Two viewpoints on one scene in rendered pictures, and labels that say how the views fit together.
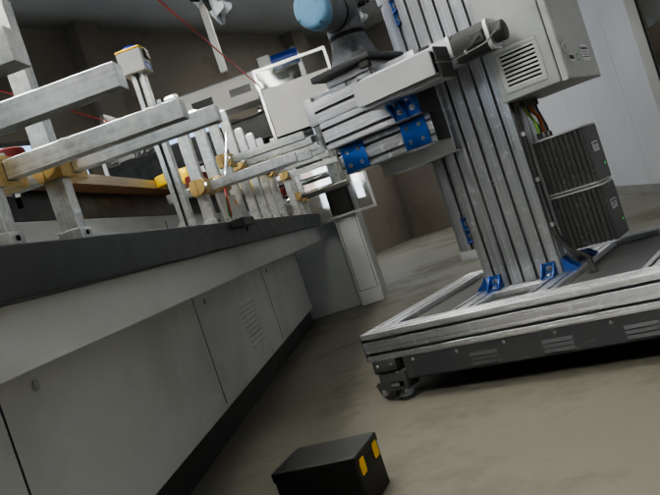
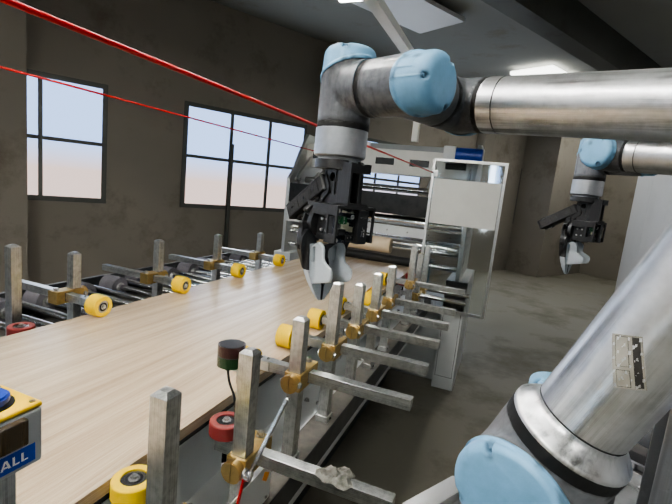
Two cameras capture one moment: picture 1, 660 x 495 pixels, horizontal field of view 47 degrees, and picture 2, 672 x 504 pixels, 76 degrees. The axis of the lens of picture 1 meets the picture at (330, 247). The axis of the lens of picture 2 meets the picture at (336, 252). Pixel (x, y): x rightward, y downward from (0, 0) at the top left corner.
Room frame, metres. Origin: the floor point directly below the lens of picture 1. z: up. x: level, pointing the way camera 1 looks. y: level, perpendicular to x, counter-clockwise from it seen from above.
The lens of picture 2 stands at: (1.79, -0.08, 1.48)
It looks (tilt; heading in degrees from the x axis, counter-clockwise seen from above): 9 degrees down; 15
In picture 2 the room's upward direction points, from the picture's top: 6 degrees clockwise
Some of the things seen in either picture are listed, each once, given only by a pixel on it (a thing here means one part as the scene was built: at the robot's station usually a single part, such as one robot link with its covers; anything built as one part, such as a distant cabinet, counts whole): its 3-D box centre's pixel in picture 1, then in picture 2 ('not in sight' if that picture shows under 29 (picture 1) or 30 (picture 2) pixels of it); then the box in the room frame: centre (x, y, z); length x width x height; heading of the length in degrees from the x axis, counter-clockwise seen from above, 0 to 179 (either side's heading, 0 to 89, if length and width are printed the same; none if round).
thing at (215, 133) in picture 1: (230, 176); (294, 399); (2.86, 0.27, 0.88); 0.03 x 0.03 x 0.48; 84
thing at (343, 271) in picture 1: (238, 204); (376, 250); (5.54, 0.54, 0.95); 1.65 x 0.70 x 1.90; 84
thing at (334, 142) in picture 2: not in sight; (342, 146); (2.42, 0.09, 1.54); 0.08 x 0.08 x 0.05
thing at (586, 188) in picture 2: not in sight; (587, 189); (3.09, -0.41, 1.54); 0.08 x 0.08 x 0.05
